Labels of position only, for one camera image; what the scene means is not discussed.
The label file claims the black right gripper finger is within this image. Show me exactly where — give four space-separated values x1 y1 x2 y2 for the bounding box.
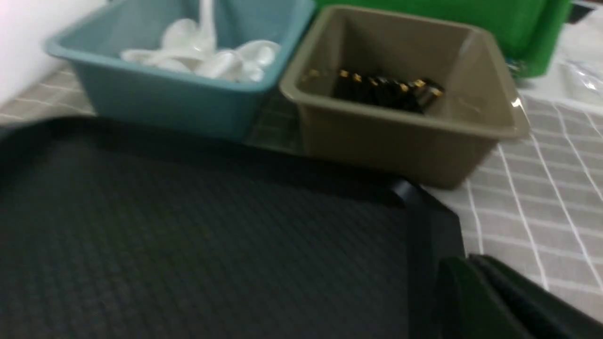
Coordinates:
436 254 603 339

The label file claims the brown plastic bin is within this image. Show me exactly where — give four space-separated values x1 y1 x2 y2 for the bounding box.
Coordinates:
280 5 530 189

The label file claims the pile of black chopsticks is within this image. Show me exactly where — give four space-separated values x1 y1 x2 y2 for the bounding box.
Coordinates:
299 67 446 114

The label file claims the clear plastic sheet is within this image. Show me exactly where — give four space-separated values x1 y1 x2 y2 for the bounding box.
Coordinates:
515 4 603 115

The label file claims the white spoon right in bin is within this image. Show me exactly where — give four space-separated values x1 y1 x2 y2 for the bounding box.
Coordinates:
235 40 281 69

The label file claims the black serving tray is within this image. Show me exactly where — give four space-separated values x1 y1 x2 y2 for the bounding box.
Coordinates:
0 117 464 339

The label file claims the teal plastic bin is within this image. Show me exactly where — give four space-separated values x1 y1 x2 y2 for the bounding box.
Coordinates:
45 0 317 142

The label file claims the upright white spoon in bin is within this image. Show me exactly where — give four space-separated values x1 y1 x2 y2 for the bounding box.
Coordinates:
194 0 217 52

